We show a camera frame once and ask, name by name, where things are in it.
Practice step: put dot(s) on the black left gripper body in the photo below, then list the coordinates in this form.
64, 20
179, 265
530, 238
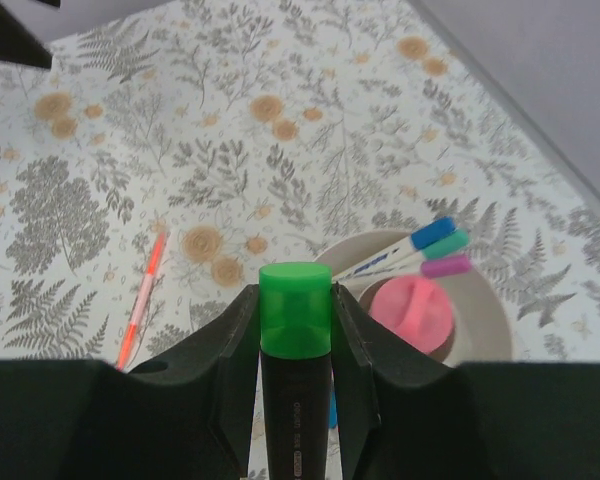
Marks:
19, 46

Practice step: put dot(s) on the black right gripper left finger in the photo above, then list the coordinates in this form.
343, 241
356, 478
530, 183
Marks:
200, 404

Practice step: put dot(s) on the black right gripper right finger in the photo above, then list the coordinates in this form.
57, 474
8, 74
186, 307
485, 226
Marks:
390, 399

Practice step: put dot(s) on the pink capped glue bottle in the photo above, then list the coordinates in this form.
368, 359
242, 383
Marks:
415, 309

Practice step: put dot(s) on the black highlighter green cap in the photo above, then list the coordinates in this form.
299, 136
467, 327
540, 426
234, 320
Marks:
295, 310

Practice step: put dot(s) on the white marker purple cap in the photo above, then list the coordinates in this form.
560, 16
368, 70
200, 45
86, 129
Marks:
446, 266

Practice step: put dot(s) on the orange pink pen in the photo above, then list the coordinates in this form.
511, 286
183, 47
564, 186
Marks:
141, 300

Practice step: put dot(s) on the white marker teal cap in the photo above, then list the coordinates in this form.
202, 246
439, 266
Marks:
422, 245

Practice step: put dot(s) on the black highlighter blue cap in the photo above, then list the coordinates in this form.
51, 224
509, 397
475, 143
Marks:
333, 419

